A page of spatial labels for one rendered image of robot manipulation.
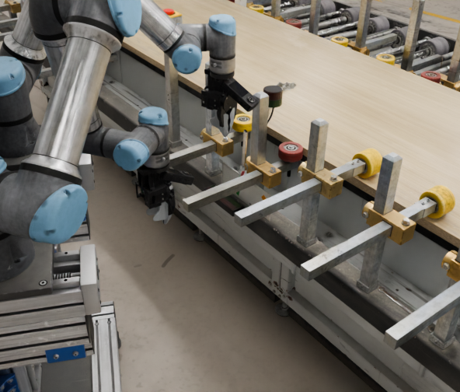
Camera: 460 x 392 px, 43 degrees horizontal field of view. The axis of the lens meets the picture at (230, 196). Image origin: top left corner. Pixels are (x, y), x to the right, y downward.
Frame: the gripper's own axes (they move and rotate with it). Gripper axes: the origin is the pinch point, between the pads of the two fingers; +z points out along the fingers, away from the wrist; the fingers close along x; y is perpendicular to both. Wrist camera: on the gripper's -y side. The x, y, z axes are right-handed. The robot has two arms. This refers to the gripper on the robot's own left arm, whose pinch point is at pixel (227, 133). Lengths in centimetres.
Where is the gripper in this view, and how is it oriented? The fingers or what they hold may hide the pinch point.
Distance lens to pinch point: 179.2
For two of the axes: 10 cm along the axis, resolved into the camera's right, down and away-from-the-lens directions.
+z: -0.1, 8.2, 5.7
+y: -8.4, -3.2, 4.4
